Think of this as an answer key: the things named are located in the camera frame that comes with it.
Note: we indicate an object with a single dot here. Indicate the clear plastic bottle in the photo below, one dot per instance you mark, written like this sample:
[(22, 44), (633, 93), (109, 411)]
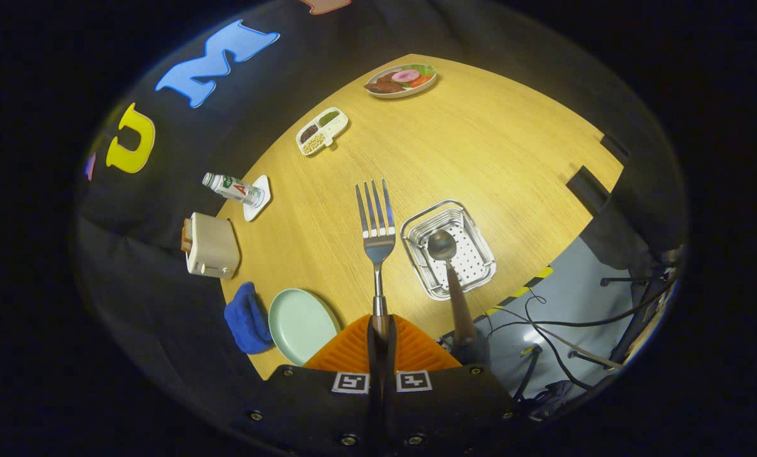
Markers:
[(233, 189)]

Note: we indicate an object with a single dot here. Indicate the white plate of food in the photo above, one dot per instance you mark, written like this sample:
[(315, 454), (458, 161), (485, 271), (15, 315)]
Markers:
[(400, 81)]

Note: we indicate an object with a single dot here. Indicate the yellow black floor tape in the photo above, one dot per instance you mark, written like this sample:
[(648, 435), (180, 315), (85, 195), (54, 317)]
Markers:
[(521, 291)]

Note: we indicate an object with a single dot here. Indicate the light green plate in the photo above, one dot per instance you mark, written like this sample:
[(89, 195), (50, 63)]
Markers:
[(302, 324)]

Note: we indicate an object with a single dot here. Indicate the black stand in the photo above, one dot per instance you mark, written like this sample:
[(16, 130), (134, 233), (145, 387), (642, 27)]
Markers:
[(632, 324)]

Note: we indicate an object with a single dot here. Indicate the black table clamp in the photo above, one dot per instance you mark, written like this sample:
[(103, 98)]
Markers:
[(586, 189), (615, 148)]

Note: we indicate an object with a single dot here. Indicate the white toaster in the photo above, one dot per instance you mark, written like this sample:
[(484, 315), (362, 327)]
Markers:
[(213, 247)]

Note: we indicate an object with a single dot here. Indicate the blue cloth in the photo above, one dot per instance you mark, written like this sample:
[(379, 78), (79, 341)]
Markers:
[(248, 320)]

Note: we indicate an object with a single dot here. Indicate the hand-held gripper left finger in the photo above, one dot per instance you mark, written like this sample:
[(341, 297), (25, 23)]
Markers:
[(373, 346)]

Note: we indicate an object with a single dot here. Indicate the black backdrop cloth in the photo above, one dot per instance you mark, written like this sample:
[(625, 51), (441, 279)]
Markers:
[(181, 146)]

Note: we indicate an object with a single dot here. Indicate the white divided dish with beans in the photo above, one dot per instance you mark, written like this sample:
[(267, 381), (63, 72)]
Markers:
[(321, 130)]

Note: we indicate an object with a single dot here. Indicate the white square coaster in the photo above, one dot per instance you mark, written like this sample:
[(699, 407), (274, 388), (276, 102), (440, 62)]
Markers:
[(257, 209)]

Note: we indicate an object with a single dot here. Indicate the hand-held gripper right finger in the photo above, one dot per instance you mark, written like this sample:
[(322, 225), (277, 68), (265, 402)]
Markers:
[(391, 346)]

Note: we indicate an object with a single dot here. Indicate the toast slice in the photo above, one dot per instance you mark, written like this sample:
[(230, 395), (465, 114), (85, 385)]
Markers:
[(186, 236)]

